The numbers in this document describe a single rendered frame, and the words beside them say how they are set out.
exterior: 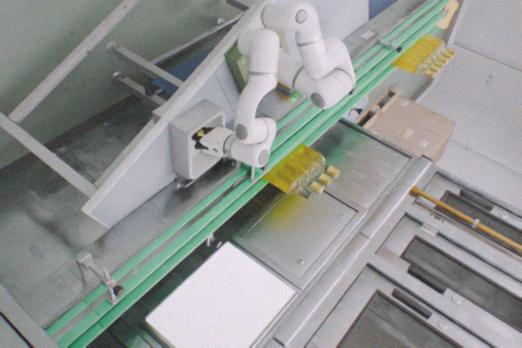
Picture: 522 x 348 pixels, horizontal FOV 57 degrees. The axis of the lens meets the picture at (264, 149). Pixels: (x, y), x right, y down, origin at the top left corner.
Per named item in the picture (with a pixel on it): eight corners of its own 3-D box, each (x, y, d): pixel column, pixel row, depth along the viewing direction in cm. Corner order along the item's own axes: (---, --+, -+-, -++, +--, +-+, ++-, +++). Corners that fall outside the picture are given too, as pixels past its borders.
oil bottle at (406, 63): (381, 60, 258) (429, 82, 247) (384, 51, 254) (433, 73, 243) (386, 56, 262) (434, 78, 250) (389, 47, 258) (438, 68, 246)
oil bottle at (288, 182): (250, 171, 193) (294, 198, 184) (251, 161, 189) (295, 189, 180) (259, 163, 196) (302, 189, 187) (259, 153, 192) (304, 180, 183)
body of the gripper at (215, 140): (225, 164, 153) (201, 154, 159) (246, 147, 159) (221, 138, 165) (220, 145, 149) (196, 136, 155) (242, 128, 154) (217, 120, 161)
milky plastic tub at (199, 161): (173, 170, 171) (190, 182, 167) (168, 122, 156) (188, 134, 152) (207, 145, 181) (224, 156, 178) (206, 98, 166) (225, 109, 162)
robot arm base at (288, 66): (248, 57, 164) (283, 77, 157) (272, 29, 166) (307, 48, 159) (260, 81, 178) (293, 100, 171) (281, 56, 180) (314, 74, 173)
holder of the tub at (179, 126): (173, 179, 175) (189, 190, 172) (168, 122, 156) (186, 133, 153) (206, 154, 185) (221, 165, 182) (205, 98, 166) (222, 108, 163)
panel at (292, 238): (139, 324, 157) (217, 394, 143) (138, 319, 155) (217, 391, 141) (299, 174, 210) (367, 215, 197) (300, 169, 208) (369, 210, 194)
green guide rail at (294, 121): (244, 151, 179) (260, 161, 175) (244, 149, 178) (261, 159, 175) (436, -2, 283) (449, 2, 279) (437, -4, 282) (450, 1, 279)
